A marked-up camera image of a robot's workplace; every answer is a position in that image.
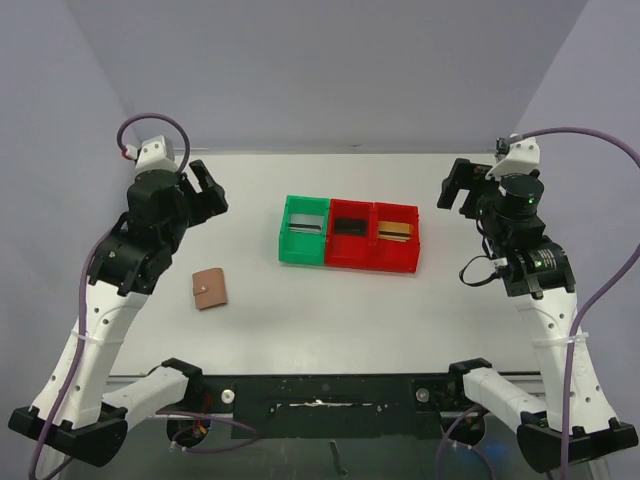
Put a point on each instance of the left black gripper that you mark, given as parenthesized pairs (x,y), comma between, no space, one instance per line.
(198,195)

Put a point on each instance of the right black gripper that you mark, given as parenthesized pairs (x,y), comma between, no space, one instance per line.
(468,187)

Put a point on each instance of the brown leather card holder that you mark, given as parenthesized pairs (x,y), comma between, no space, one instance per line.
(209,289)

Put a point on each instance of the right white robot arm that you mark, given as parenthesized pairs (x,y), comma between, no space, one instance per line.
(538,279)

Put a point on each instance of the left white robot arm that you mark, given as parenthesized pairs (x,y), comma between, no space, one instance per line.
(74,414)

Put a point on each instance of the gold card in bin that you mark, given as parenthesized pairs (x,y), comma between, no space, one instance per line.
(394,231)

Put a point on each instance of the silver credit card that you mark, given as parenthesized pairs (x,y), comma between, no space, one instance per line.
(306,223)

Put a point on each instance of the black credit card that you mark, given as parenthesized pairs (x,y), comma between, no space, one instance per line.
(350,226)

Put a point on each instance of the right red plastic bin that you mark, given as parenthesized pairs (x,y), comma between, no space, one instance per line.
(396,242)

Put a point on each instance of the red plastic bin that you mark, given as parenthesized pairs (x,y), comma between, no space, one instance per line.
(396,242)
(349,241)

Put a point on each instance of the green plastic bin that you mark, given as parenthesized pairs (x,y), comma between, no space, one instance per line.
(303,248)

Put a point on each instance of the middle red plastic bin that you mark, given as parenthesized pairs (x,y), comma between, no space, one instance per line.
(349,241)

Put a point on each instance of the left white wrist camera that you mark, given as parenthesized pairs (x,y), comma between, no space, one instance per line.
(156,153)

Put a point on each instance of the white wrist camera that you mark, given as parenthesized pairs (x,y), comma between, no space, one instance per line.
(156,153)
(514,155)

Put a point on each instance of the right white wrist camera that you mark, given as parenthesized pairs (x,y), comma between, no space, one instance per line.
(514,155)

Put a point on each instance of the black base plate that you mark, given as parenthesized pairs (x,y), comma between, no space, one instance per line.
(346,406)

